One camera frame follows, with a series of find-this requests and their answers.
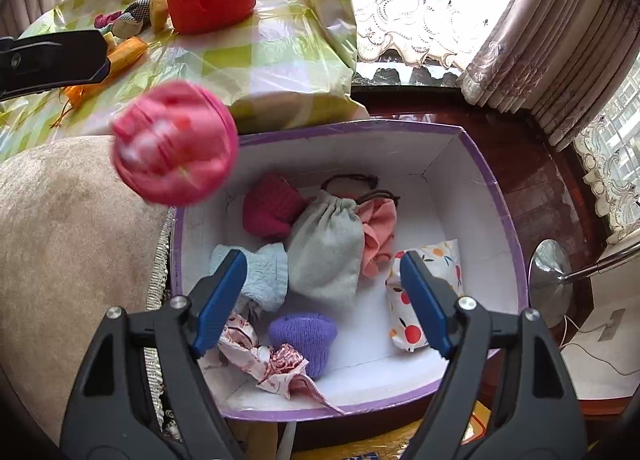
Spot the pink towel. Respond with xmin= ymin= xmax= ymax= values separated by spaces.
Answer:
xmin=356 ymin=200 xmax=398 ymax=281

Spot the chrome floor lamp stand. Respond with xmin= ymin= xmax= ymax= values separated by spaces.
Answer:
xmin=529 ymin=239 xmax=640 ymax=329

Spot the houndstooth cloth doll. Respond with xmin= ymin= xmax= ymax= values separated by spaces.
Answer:
xmin=111 ymin=0 xmax=155 ymax=39

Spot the yellow sponge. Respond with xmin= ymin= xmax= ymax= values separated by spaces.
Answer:
xmin=150 ymin=0 xmax=171 ymax=33

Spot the grey drawstring bag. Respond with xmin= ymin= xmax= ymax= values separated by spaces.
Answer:
xmin=286 ymin=174 xmax=401 ymax=301

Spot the magenta fuzzy sock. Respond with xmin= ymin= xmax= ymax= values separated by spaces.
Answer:
xmin=242 ymin=173 xmax=307 ymax=241

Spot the taupe patterned curtain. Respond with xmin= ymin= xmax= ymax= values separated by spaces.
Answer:
xmin=457 ymin=0 xmax=640 ymax=151

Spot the purple knit sock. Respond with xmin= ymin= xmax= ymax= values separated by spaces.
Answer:
xmin=268 ymin=312 xmax=337 ymax=380

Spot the red patterned white cloth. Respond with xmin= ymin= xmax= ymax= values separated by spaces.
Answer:
xmin=216 ymin=312 xmax=346 ymax=415

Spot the pink round plush ball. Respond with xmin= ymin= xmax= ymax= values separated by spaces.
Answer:
xmin=110 ymin=80 xmax=240 ymax=205

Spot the white fruit print pouch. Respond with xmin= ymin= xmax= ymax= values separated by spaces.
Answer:
xmin=385 ymin=239 xmax=466 ymax=353

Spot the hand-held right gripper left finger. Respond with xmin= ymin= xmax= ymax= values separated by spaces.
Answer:
xmin=60 ymin=249 xmax=251 ymax=460

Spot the green checked plastic tablecloth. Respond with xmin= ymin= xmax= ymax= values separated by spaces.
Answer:
xmin=0 ymin=0 xmax=371 ymax=163

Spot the light blue sock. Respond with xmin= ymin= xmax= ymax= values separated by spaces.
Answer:
xmin=209 ymin=242 xmax=290 ymax=313

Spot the purple white cardboard box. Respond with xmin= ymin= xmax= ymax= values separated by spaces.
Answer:
xmin=169 ymin=121 xmax=530 ymax=423

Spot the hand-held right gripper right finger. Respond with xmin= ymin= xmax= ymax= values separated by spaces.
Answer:
xmin=397 ymin=250 xmax=588 ymax=460

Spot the orange carrot toy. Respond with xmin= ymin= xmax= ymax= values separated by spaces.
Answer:
xmin=50 ymin=37 xmax=148 ymax=129

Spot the beige velvet stool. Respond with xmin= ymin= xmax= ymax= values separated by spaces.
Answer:
xmin=0 ymin=135 xmax=176 ymax=446

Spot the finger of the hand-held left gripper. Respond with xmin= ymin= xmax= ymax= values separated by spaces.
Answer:
xmin=0 ymin=30 xmax=111 ymax=101

